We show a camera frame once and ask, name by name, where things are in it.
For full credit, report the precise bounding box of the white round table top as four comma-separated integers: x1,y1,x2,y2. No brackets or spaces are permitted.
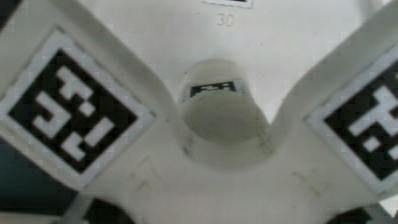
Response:
78,0,390,117

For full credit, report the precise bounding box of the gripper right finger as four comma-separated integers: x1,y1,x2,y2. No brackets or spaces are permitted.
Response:
325,204,398,224

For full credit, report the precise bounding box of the white cylindrical table leg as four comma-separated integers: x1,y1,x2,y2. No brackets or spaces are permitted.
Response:
179,59,268,170

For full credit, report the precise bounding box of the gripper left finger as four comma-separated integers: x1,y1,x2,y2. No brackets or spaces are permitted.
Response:
51,196,138,224

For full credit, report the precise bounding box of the white cross-shaped table base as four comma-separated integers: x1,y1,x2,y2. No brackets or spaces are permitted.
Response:
0,0,398,224

